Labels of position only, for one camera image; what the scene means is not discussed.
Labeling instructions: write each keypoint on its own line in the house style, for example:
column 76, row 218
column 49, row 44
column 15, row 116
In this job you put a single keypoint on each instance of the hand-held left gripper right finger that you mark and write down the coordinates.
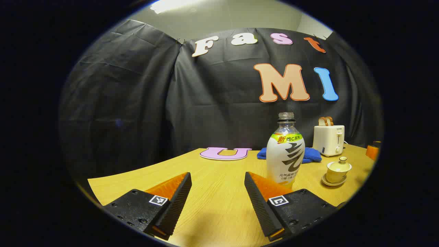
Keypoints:
column 260, row 206

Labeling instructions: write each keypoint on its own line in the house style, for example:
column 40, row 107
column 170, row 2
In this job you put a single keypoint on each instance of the cream teacup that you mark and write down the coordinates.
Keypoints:
column 334, row 177

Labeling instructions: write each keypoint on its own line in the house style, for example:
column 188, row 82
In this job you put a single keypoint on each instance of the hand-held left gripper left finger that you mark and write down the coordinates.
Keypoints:
column 178, row 202

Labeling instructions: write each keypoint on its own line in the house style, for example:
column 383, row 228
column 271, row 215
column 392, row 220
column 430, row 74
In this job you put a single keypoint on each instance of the white label water bottle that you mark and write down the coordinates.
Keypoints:
column 281, row 161

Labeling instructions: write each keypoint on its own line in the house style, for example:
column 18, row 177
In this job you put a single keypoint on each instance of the cream teacup lid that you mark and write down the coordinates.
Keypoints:
column 339, row 165

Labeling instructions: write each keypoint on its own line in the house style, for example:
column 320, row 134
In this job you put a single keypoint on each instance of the black backdrop cloth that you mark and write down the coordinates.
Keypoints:
column 137, row 103

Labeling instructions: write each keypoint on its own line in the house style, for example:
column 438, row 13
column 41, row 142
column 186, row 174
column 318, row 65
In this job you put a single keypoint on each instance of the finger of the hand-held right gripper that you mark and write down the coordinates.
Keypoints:
column 377, row 143
column 372, row 152

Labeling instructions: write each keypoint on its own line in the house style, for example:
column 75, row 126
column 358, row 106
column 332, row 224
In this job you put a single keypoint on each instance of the toast bread slice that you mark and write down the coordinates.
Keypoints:
column 330, row 120
column 322, row 121

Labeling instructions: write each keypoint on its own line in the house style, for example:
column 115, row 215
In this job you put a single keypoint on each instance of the white toaster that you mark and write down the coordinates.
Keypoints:
column 327, row 140

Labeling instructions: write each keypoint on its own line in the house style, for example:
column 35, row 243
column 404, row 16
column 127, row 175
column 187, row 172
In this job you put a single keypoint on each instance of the cream saucer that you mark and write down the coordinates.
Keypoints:
column 325, row 181

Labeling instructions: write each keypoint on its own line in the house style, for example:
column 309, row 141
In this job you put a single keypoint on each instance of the blue towel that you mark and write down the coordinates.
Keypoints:
column 312, row 155

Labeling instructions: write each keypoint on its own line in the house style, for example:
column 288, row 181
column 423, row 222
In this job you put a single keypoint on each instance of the pink paper cutout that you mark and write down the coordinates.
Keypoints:
column 209, row 154

